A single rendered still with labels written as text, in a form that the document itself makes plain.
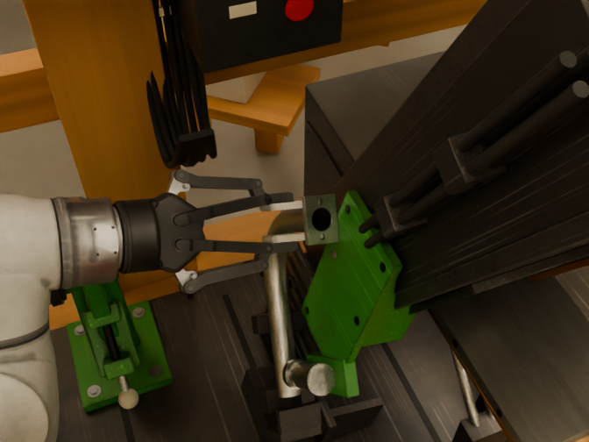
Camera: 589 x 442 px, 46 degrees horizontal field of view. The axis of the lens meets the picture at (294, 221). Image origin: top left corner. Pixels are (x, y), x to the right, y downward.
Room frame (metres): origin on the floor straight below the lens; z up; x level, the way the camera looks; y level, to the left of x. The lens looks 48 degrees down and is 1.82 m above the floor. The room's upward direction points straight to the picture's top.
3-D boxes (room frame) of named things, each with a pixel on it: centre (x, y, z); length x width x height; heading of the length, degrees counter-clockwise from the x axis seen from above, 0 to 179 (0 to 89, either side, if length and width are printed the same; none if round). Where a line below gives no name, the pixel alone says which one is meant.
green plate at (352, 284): (0.48, -0.09, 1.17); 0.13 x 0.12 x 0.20; 111
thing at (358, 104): (0.74, -0.18, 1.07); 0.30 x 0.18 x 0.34; 111
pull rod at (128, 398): (0.46, 0.23, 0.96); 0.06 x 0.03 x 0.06; 21
